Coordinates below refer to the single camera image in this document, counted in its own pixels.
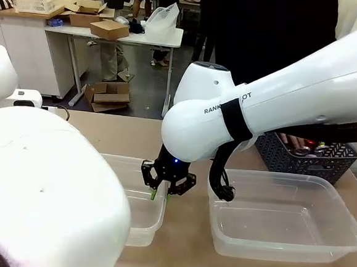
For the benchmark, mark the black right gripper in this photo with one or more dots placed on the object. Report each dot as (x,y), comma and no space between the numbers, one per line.
(171,168)

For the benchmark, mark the deep clear plastic container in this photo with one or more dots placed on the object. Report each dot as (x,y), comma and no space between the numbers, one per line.
(147,211)

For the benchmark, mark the shallow clear plastic container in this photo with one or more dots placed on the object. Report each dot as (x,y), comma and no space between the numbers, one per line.
(282,228)

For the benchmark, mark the black and silver can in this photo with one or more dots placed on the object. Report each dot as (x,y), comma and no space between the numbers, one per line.
(302,152)

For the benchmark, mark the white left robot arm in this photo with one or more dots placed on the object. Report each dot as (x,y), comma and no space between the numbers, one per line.
(53,191)

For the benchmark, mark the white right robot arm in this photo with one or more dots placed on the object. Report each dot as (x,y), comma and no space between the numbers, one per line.
(293,87)

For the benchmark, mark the dark blue woven plastic basket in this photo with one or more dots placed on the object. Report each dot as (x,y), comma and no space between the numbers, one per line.
(287,163)

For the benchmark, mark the person's right hand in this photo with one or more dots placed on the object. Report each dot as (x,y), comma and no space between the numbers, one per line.
(290,140)

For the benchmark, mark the cardboard box on floor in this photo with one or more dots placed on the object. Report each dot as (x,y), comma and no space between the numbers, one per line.
(110,97)

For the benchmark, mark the background person dark trousers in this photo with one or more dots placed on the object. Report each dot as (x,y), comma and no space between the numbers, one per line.
(161,53)

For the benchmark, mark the background person beige trousers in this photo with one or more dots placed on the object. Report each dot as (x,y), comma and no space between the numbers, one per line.
(111,60)

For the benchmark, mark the white power strip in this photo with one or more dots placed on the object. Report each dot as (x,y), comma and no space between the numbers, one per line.
(50,109)

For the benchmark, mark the dark blue cloth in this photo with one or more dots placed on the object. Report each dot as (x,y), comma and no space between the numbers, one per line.
(137,26)

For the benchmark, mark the closed flat cardboard box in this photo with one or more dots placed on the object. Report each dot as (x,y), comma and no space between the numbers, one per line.
(109,29)

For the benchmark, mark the white plastic bag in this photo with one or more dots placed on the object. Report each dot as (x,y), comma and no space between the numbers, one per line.
(163,18)

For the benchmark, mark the person in black top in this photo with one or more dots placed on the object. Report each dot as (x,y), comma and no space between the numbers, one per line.
(266,38)

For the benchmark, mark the open cardboard box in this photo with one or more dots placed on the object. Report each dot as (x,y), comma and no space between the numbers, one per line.
(86,13)

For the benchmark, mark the small blue packet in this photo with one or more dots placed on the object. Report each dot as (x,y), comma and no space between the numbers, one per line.
(55,22)

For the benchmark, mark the white cabinet with wooden top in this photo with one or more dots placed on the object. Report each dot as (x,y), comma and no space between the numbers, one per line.
(15,49)

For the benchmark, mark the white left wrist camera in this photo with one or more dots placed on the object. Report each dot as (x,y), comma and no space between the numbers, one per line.
(25,98)

